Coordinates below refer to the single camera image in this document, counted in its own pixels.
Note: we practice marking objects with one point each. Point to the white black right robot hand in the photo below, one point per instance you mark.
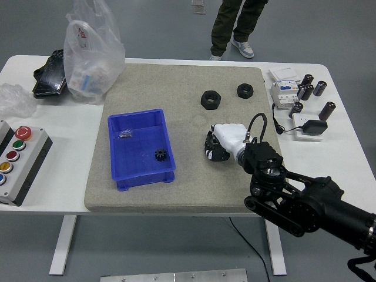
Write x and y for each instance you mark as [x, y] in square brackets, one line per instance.
[230, 135]

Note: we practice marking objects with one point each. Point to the small black toothed gear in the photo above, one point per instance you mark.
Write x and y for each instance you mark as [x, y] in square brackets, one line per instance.
[161, 154]

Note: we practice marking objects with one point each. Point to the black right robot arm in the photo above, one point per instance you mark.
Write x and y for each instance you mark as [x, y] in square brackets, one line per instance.
[317, 205]

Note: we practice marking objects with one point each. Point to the large black hex nut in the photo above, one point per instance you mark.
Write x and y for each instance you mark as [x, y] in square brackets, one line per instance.
[211, 100]

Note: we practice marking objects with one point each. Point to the small black hex nut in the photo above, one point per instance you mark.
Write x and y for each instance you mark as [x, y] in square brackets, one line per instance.
[245, 91]

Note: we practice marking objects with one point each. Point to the grey push-button control box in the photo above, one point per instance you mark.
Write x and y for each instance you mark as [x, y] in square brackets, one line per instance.
[26, 164]

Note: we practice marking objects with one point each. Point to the white circuit breaker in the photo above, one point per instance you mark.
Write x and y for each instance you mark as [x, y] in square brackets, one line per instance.
[282, 95]

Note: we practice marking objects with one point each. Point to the grey-brown table mat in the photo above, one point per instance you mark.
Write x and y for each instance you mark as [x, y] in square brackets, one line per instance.
[182, 182]

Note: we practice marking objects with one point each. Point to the black cylindrical capacitor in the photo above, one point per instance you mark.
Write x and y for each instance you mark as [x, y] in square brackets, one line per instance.
[327, 111]
[308, 80]
[301, 91]
[319, 88]
[296, 110]
[308, 93]

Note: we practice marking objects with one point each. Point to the white power socket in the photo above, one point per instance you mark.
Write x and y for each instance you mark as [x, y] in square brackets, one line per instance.
[299, 120]

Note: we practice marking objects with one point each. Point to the blue plastic bin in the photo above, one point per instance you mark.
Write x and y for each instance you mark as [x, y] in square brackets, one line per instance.
[138, 158]

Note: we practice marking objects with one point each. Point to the small clear screw bag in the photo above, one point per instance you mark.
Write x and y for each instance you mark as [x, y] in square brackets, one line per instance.
[126, 134]

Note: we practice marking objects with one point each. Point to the person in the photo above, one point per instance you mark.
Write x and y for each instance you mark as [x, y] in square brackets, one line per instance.
[226, 26]

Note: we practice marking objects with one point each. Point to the white table leg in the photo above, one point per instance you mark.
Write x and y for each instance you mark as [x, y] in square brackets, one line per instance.
[276, 252]
[63, 243]

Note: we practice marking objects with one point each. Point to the clear plastic floor piece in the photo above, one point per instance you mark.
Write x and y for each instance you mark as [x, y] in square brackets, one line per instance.
[198, 8]

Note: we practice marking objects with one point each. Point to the silver metal plate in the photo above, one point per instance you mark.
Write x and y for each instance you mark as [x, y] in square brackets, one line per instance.
[176, 276]

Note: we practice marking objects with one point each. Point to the large translucent plastic bag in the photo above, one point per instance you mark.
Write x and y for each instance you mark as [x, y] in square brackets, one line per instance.
[88, 58]

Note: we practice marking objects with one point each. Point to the black glossy plastic tray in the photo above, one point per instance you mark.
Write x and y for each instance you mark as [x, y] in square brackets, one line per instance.
[50, 79]

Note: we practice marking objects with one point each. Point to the crumpled clear plastic wrap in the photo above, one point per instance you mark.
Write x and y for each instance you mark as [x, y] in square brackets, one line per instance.
[14, 100]

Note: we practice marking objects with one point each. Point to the white wall switch box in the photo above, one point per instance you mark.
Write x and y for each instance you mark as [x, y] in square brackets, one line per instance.
[283, 73]

